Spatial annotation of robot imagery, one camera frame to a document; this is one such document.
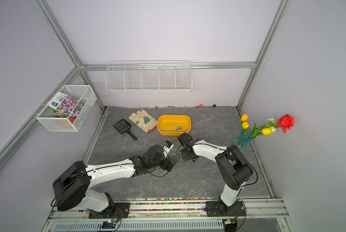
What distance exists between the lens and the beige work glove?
3.59 feet

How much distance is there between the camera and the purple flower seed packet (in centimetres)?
72

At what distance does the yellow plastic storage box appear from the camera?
1.04 metres

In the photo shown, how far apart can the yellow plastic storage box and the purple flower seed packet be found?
19.6 inches

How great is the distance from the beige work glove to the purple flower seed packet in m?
0.40

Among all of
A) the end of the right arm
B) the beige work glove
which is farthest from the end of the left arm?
the beige work glove
